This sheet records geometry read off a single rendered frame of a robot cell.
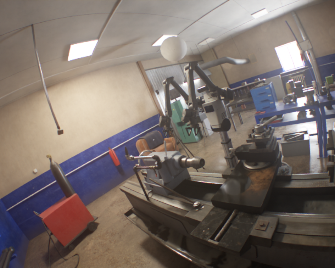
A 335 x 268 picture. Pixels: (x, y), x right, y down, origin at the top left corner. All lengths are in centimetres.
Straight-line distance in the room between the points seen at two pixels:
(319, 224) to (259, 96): 226
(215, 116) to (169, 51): 293
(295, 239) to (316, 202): 36
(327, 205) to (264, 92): 206
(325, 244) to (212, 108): 160
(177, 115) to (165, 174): 392
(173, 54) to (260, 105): 268
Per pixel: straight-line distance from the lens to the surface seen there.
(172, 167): 120
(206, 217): 96
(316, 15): 809
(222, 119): 182
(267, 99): 273
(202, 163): 107
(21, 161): 460
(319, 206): 110
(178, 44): 440
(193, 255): 140
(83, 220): 322
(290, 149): 291
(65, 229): 312
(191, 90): 140
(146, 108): 535
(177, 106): 507
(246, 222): 86
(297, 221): 88
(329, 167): 85
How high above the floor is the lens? 153
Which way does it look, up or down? 10 degrees down
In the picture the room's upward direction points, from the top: 24 degrees counter-clockwise
